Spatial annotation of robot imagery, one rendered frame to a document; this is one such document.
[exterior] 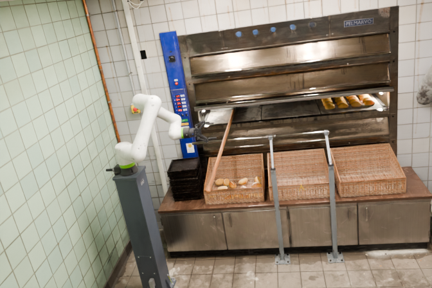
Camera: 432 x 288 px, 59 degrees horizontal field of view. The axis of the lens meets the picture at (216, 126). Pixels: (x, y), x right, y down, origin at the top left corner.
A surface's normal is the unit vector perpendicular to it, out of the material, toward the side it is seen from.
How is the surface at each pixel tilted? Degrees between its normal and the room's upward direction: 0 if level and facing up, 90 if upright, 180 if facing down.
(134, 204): 90
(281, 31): 90
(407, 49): 90
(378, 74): 70
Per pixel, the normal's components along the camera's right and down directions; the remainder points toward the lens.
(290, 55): -0.17, 0.01
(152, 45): -0.13, 0.36
